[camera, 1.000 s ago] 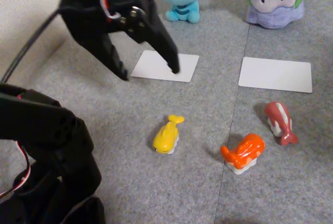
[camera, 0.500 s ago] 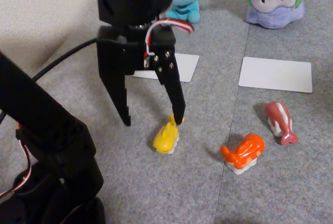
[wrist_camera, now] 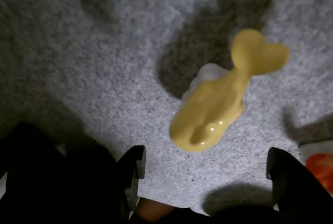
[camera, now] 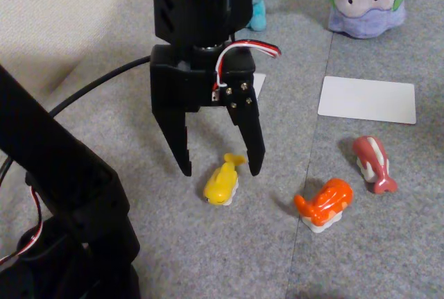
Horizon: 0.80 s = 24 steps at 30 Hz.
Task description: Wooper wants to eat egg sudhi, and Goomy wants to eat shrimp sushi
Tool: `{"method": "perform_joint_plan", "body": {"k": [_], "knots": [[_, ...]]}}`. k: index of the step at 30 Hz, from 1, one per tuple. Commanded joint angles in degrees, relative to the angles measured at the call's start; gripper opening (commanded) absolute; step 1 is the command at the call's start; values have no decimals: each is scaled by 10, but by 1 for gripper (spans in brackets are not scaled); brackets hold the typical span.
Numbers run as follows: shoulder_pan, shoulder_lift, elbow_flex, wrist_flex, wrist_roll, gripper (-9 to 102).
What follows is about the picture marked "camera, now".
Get yellow egg sushi toy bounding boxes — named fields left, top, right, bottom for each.
left=203, top=153, right=247, bottom=207

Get red tuna sushi toy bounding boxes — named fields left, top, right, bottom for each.
left=352, top=135, right=398, bottom=195

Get black camera cable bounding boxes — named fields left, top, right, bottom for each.
left=48, top=55, right=153, bottom=118

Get red white base servo wire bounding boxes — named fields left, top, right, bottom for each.
left=0, top=187, right=44, bottom=267

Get orange shrimp sushi toy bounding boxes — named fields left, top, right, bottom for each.
left=293, top=178, right=355, bottom=234

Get white rectangular card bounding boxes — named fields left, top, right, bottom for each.
left=253, top=73, right=266, bottom=101
left=317, top=76, right=417, bottom=125

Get lilac Goomy plush toy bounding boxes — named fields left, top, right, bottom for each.
left=321, top=0, right=416, bottom=40

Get red white gripper servo wire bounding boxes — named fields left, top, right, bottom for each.
left=212, top=38, right=282, bottom=94

